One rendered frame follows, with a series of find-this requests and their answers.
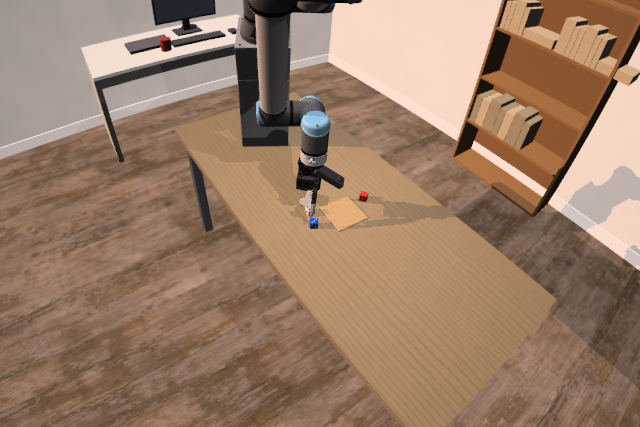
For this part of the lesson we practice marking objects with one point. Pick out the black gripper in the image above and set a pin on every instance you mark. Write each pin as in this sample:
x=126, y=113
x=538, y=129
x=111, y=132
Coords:
x=307, y=180

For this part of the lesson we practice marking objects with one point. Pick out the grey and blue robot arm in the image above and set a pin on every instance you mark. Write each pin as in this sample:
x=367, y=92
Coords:
x=272, y=32

